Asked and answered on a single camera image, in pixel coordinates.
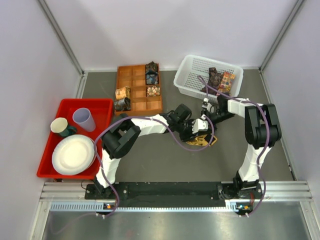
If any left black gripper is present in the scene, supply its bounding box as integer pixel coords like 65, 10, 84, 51
175, 118, 198, 142

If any yellow insect print tie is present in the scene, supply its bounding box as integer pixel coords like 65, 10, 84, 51
185, 133, 218, 147

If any orange tan tie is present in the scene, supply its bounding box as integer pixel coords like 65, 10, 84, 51
115, 86, 131, 100

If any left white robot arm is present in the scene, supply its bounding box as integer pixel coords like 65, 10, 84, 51
93, 104, 214, 199

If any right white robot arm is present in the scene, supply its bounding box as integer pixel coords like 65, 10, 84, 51
201, 95, 282, 200

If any colourful dotted tie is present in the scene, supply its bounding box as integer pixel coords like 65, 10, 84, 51
218, 72, 236, 94

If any dark brown paisley tie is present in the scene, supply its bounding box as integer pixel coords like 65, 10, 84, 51
200, 67, 224, 96

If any white plastic basket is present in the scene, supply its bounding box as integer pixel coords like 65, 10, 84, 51
173, 54, 244, 100

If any rolled blue black tie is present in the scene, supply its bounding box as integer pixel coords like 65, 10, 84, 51
145, 71, 159, 85

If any rolled dark patterned tie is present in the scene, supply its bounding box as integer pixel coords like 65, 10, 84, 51
114, 97, 131, 112

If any rolled dark tie top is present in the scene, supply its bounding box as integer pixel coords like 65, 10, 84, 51
145, 61, 158, 75

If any wooden compartment tray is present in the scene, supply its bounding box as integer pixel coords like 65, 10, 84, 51
116, 64, 163, 116

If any lilac plastic cup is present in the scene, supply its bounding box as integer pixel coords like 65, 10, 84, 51
72, 107, 96, 132

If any white plate stack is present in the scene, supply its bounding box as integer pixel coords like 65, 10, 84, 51
51, 134, 96, 176

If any dark green cup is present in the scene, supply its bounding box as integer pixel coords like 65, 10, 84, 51
61, 124, 78, 138

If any red plastic bin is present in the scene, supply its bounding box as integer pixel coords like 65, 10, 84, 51
36, 98, 114, 180

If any beige paper cup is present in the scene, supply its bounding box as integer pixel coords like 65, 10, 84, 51
50, 117, 68, 137

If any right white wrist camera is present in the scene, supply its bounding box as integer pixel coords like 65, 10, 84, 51
201, 97, 215, 113

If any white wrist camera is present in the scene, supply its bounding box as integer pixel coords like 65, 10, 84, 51
201, 97, 215, 113
191, 115, 209, 134

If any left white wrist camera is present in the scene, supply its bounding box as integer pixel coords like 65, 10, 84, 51
191, 115, 209, 134

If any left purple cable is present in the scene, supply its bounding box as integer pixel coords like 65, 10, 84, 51
93, 115, 216, 218

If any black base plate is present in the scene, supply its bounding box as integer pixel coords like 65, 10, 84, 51
85, 181, 262, 201

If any aluminium frame rail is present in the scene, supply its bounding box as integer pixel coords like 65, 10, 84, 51
39, 181, 313, 202

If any grey slotted cable duct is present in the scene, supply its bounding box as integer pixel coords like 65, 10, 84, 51
50, 201, 239, 212

